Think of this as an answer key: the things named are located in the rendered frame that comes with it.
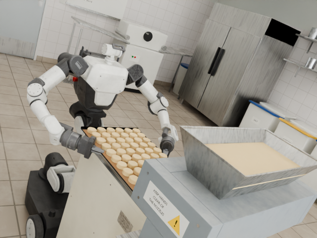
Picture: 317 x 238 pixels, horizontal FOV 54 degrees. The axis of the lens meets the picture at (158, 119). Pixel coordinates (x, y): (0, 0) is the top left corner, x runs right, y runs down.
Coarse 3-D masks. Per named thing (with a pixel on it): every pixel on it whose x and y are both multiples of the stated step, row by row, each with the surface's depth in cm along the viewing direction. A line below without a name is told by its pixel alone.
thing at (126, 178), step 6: (132, 132) 191; (96, 144) 161; (120, 144) 170; (138, 144) 178; (108, 156) 154; (120, 156) 158; (126, 162) 155; (120, 174) 143; (126, 180) 140; (132, 186) 137
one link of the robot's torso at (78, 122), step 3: (78, 117) 199; (81, 117) 199; (75, 120) 201; (78, 120) 198; (81, 120) 197; (102, 120) 208; (75, 123) 201; (78, 123) 198; (81, 123) 197; (102, 123) 206; (75, 126) 201; (78, 126) 198; (81, 126) 196; (102, 126) 205; (78, 129) 197; (81, 129) 195; (78, 132) 197; (81, 132) 195
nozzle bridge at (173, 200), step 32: (160, 160) 107; (160, 192) 98; (192, 192) 95; (256, 192) 110; (288, 192) 120; (160, 224) 97; (192, 224) 87; (224, 224) 86; (256, 224) 102; (288, 224) 124
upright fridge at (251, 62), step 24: (216, 24) 560; (240, 24) 519; (264, 24) 479; (216, 48) 554; (240, 48) 508; (264, 48) 492; (288, 48) 520; (192, 72) 600; (216, 72) 548; (240, 72) 503; (264, 72) 518; (192, 96) 594; (216, 96) 542; (240, 96) 518; (264, 96) 548; (216, 120) 536; (240, 120) 547
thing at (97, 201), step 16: (80, 160) 177; (96, 160) 164; (80, 176) 176; (96, 176) 163; (112, 176) 152; (80, 192) 175; (96, 192) 162; (112, 192) 151; (128, 192) 143; (80, 208) 175; (96, 208) 162; (112, 208) 151; (128, 208) 141; (64, 224) 189; (80, 224) 174; (96, 224) 161; (112, 224) 150; (128, 224) 141
